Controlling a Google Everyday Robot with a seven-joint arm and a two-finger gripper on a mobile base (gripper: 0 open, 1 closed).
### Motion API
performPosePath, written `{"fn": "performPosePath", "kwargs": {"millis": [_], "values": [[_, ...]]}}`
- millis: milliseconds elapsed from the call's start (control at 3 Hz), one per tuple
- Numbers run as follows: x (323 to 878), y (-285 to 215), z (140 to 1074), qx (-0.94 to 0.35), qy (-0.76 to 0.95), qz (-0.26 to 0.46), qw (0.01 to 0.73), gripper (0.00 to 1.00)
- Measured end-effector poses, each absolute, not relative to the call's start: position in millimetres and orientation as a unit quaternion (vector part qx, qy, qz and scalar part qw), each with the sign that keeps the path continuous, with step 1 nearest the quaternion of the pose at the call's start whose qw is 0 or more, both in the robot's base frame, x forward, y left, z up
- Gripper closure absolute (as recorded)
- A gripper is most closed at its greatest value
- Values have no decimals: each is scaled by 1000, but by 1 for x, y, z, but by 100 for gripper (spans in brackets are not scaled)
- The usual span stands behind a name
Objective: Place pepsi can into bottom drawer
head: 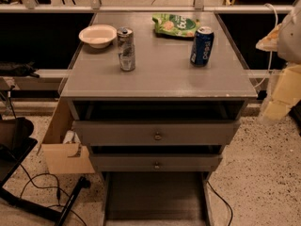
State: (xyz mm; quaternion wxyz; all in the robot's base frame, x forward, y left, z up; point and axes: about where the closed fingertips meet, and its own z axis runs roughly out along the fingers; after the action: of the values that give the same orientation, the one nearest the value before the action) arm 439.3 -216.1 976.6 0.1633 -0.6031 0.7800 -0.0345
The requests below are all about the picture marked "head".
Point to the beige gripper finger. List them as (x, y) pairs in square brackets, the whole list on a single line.
[(286, 93)]

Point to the blue pepsi can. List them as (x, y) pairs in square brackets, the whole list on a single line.
[(202, 46)]

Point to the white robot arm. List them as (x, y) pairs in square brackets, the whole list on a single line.
[(285, 40)]

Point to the grey drawer cabinet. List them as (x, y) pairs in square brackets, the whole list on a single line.
[(157, 110)]

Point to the grey middle drawer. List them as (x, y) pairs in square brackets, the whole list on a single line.
[(155, 162)]

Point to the silver energy drink can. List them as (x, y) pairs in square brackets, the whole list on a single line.
[(126, 48)]

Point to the grey open bottom drawer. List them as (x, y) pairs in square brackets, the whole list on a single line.
[(156, 199)]

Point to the grey top drawer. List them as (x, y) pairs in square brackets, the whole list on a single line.
[(130, 133)]

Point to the green chip bag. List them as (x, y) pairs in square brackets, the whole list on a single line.
[(175, 25)]

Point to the white bowl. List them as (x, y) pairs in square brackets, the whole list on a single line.
[(98, 36)]

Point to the brown cardboard box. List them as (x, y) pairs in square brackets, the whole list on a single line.
[(63, 151)]

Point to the black chair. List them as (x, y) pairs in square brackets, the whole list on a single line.
[(15, 144)]

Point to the metal railing frame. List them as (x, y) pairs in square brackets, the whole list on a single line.
[(46, 36)]

